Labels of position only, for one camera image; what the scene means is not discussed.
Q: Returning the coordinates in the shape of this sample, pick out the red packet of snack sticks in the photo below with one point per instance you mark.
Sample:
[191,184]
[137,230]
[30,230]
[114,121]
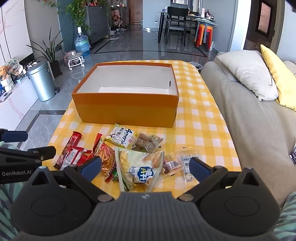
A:
[107,157]

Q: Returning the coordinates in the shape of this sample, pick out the brown wooden door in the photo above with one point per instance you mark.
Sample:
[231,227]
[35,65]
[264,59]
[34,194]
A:
[136,11]

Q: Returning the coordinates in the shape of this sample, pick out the grey floor basket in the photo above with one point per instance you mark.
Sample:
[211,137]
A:
[196,66]

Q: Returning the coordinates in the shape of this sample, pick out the orange cardboard box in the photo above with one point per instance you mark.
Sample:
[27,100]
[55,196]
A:
[124,109]

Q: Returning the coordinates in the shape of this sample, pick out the blue water jug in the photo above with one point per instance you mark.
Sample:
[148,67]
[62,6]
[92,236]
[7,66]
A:
[82,44]

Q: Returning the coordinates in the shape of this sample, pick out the potted long-leaf plant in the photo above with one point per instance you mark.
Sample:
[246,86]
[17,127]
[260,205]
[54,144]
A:
[55,68]

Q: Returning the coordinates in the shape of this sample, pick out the small white wheeled stool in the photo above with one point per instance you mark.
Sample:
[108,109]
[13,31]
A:
[75,60]

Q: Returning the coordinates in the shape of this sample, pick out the yellow pillow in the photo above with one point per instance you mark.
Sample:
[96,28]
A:
[277,71]

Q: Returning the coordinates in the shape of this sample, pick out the round decorative fan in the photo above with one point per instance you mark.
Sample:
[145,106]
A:
[13,64]

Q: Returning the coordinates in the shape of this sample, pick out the clear packet of white balls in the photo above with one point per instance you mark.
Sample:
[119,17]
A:
[186,160]

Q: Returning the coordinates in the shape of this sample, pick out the brown teddy bear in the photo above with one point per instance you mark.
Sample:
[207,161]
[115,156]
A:
[4,71]

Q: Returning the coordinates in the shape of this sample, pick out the orange plastic stool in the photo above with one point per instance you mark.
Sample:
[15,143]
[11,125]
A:
[200,34]

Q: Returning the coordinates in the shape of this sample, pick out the red plastic stool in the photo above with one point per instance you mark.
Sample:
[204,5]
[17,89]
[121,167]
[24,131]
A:
[209,37]

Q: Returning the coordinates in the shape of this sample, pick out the dark wood framed panel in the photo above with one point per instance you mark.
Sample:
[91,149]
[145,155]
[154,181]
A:
[263,18]

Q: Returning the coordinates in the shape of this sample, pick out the trailing green plant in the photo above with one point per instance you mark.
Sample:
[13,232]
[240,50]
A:
[76,11]

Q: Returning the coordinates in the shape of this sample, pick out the small clear packet of nuts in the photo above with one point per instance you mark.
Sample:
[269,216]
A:
[171,164]

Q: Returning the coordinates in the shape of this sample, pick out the clear packet of brown biscuits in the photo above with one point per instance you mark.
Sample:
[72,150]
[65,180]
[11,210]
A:
[144,142]

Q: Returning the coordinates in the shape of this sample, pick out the black dining chair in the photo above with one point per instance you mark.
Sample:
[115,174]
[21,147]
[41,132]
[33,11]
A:
[175,11]

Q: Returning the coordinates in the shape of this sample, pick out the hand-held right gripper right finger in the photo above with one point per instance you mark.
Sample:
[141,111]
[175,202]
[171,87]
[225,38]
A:
[196,166]

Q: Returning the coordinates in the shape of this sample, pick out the silver trash can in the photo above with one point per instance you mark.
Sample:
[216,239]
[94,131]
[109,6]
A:
[41,83]

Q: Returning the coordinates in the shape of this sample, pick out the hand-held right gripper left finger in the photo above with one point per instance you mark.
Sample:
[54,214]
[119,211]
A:
[92,165]

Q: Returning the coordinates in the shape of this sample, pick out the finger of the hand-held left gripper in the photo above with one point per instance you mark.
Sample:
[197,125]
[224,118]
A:
[44,153]
[16,136]

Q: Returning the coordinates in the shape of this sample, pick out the white pillow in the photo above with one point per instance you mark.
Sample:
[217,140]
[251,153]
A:
[249,71]

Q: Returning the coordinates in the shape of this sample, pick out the beige sofa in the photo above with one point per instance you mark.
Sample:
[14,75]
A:
[254,129]

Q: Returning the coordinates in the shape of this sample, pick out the glass dining table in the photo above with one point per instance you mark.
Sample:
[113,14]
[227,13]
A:
[161,13]

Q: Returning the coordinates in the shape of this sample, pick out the grey cabinet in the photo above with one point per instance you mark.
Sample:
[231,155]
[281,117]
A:
[97,23]

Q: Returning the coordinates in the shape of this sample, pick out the large yellow white chips packet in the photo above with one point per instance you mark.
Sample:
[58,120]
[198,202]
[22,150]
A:
[136,166]

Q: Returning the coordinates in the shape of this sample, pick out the white low cabinet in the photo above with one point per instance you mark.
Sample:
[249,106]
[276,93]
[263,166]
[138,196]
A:
[13,109]

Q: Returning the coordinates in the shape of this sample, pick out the yellow white wafer packet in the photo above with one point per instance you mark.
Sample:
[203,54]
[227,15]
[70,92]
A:
[120,136]

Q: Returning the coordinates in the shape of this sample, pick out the yellow checked tablecloth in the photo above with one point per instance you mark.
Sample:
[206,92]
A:
[203,129]

